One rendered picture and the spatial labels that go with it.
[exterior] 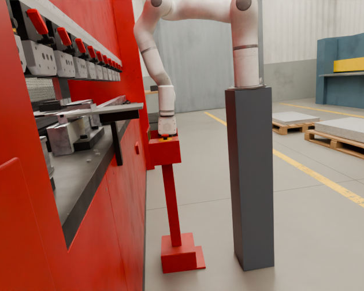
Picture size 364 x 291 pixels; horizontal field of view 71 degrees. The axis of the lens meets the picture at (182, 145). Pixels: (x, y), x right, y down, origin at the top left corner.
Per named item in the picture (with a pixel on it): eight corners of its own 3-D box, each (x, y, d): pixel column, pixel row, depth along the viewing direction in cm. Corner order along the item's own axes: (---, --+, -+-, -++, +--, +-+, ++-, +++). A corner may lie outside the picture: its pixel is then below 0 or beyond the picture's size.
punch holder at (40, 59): (37, 73, 63) (20, -1, 59) (1, 77, 62) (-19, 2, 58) (58, 75, 78) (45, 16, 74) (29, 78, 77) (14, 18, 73)
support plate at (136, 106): (143, 109, 89) (142, 106, 89) (65, 118, 87) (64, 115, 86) (143, 104, 107) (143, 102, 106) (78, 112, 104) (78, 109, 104)
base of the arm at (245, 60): (257, 86, 138) (256, 49, 134) (273, 86, 120) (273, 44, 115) (223, 89, 137) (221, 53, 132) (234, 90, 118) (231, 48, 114)
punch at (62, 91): (63, 105, 89) (58, 77, 87) (58, 105, 89) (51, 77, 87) (71, 103, 99) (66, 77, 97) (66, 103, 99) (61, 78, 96)
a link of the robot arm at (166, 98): (161, 108, 146) (157, 110, 137) (160, 85, 143) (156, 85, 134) (175, 108, 145) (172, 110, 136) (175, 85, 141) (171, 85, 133)
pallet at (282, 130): (328, 129, 436) (329, 121, 432) (281, 135, 432) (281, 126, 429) (294, 119, 552) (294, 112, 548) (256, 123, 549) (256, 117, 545)
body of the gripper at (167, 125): (157, 114, 137) (158, 135, 140) (176, 114, 138) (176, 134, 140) (158, 113, 144) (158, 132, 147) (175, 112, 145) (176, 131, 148)
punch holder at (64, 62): (63, 75, 83) (52, 20, 78) (36, 78, 82) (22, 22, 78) (76, 77, 97) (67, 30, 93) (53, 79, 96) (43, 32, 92)
